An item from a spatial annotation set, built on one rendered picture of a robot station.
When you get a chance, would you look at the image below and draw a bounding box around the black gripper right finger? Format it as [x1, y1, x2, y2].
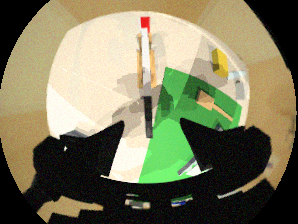
[180, 119, 246, 172]

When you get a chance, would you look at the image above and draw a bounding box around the yellow block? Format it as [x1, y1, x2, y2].
[212, 48, 229, 77]

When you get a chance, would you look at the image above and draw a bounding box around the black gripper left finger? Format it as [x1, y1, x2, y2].
[59, 121, 125, 177]

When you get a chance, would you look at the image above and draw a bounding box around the green flat mat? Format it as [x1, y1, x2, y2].
[138, 68, 243, 183]

